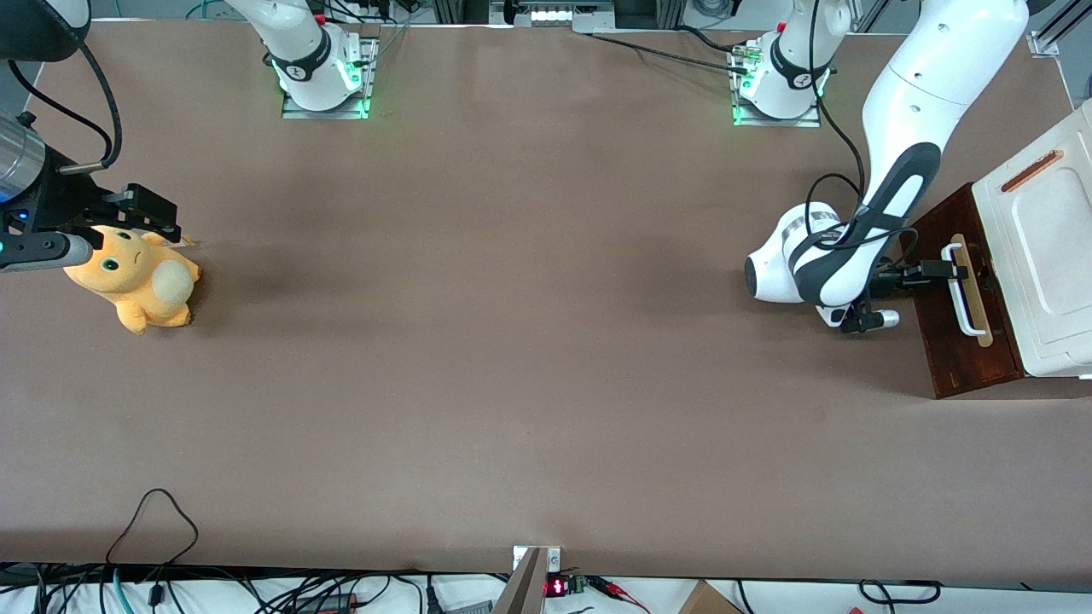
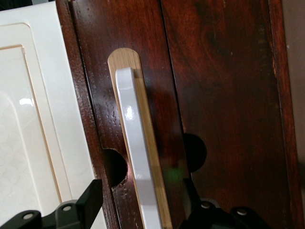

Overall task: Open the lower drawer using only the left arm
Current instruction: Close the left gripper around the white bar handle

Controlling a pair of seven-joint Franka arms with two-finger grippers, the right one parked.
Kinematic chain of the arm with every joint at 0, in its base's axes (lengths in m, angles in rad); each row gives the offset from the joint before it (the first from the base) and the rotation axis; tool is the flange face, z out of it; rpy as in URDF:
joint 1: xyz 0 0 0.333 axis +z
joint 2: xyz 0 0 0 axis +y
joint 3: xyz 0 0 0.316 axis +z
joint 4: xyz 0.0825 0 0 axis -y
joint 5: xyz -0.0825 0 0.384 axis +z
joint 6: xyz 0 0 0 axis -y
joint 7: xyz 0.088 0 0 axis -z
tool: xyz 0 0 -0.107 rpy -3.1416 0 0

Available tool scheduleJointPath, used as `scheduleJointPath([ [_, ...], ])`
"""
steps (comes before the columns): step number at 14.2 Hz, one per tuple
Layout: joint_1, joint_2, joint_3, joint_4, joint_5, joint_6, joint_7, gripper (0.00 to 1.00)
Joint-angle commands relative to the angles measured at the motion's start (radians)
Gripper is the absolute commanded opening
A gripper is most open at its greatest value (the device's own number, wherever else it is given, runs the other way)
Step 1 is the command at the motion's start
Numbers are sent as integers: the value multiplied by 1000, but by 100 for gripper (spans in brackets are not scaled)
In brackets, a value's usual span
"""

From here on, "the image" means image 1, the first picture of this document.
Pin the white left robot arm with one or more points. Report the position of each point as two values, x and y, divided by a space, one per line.
930 77

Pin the orange plush toy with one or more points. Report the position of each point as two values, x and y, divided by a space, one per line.
136 281

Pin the brown cardboard piece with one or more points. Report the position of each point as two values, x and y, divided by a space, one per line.
708 601

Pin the red clip leads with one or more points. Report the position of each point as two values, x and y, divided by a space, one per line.
618 593

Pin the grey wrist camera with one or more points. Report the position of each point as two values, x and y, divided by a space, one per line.
43 251
870 321

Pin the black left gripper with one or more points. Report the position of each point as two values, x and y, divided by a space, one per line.
897 277

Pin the white light bar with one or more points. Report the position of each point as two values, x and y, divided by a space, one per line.
554 15

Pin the red LED display module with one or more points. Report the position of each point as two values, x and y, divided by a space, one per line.
559 586

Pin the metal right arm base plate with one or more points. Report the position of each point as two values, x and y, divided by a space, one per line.
328 113

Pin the aluminium frame profile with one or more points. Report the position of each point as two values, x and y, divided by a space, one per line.
1054 34

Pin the white drawer cabinet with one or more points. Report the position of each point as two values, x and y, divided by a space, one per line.
1049 256

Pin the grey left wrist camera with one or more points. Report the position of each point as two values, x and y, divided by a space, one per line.
870 321

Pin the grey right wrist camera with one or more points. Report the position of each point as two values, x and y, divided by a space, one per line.
43 251

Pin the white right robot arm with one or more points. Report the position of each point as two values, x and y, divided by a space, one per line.
303 51

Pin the black power adapter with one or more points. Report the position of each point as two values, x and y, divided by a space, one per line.
328 603

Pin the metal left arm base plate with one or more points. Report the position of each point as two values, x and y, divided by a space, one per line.
776 121

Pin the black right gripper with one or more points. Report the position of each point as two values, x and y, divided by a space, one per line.
61 202

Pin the dark wooden drawer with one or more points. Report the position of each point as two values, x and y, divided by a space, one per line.
938 350

